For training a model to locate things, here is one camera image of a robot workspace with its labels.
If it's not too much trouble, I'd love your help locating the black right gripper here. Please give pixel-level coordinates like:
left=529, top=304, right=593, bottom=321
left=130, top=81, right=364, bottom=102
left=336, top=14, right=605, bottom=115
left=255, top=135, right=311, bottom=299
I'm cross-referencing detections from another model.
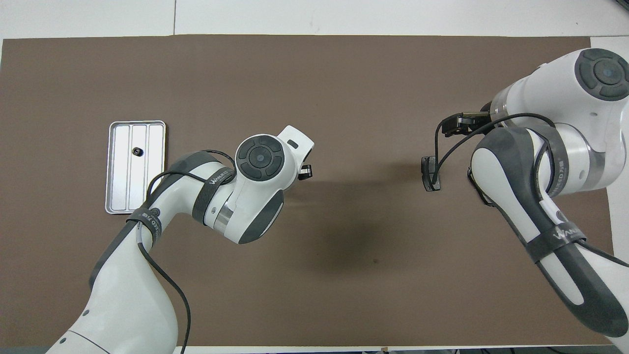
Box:
left=441, top=112, right=492, bottom=137

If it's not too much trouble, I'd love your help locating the silver metal tray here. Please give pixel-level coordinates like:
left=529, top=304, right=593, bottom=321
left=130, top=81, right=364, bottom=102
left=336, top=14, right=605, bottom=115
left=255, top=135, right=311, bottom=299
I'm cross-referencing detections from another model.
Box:
left=105, top=120, right=167, bottom=215

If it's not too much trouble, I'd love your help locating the dark rectangular brake pad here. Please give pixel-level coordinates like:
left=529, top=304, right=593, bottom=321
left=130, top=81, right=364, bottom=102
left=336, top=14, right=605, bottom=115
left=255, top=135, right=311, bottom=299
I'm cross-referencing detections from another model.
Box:
left=421, top=156, right=441, bottom=192

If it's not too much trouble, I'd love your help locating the brown table mat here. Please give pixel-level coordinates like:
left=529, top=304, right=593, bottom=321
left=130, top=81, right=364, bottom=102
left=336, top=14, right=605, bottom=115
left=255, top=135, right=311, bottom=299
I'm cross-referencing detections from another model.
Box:
left=0, top=34, right=615, bottom=347

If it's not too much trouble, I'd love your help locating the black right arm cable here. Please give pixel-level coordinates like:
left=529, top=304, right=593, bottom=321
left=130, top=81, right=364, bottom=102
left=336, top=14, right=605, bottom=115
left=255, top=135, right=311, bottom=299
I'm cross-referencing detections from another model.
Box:
left=431, top=113, right=558, bottom=183

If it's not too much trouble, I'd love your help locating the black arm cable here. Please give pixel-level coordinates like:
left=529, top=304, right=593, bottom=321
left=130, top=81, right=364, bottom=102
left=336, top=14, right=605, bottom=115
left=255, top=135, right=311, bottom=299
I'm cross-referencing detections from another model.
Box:
left=431, top=113, right=558, bottom=183
left=138, top=149, right=237, bottom=354

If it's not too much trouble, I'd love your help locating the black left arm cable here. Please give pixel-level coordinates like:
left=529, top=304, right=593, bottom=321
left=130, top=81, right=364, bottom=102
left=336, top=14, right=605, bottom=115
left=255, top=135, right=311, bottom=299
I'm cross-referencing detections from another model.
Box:
left=138, top=149, right=237, bottom=354

